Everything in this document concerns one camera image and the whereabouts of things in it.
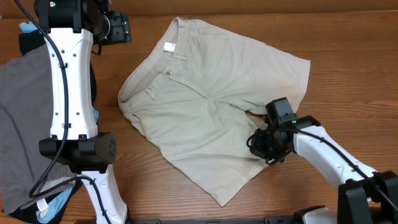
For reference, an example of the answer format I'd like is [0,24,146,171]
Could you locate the beige cotton shorts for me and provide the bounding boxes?
[118,17,310,206]

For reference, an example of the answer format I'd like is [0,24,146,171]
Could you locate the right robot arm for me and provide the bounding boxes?
[246,98,397,224]

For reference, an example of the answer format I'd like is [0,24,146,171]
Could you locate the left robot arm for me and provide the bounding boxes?
[34,0,132,223]

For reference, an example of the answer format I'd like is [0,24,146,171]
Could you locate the grey garment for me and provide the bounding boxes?
[0,43,78,215]

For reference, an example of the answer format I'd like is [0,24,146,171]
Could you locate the light blue garment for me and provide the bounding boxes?
[14,22,83,223]

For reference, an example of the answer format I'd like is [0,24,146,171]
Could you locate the black garment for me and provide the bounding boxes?
[7,29,98,224]

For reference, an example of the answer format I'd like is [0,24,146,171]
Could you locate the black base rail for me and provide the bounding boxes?
[127,216,295,224]

